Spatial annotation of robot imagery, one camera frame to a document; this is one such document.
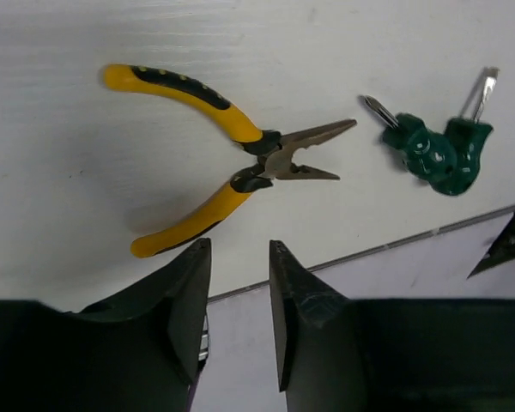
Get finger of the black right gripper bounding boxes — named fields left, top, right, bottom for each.
left=469, top=215, right=515, bottom=278

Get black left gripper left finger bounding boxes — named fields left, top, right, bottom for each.
left=80, top=238, right=211, bottom=385

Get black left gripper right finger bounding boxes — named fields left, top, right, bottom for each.
left=269, top=240, right=351, bottom=391

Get green Phillips stubby screwdriver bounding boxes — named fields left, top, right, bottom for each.
left=362, top=95, right=457, bottom=185

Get small yellow black pliers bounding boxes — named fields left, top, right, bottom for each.
left=99, top=63, right=356, bottom=258

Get green flathead stubby screwdriver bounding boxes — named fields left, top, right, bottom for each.
left=433, top=67, right=500, bottom=197

